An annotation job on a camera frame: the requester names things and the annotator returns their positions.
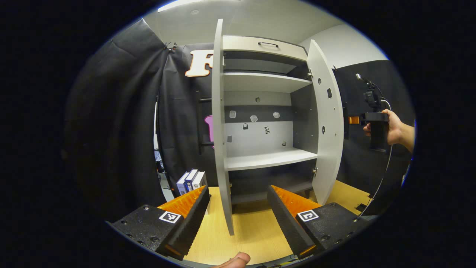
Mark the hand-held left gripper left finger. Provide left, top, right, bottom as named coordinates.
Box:
left=106, top=185, right=211, bottom=261

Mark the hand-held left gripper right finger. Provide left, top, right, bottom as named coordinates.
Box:
left=267, top=185, right=369, bottom=260

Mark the white cabinet door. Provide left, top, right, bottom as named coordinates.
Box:
left=211, top=19, right=235, bottom=236
left=306, top=39, right=345, bottom=206

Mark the white and grey cabinet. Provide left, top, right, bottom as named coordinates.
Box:
left=222, top=52, right=319, bottom=205

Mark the black door handle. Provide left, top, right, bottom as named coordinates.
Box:
left=197, top=98, right=213, bottom=155
left=342, top=107, right=350, bottom=140

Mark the thin grey cable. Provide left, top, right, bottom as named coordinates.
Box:
left=358, top=98, right=393, bottom=217

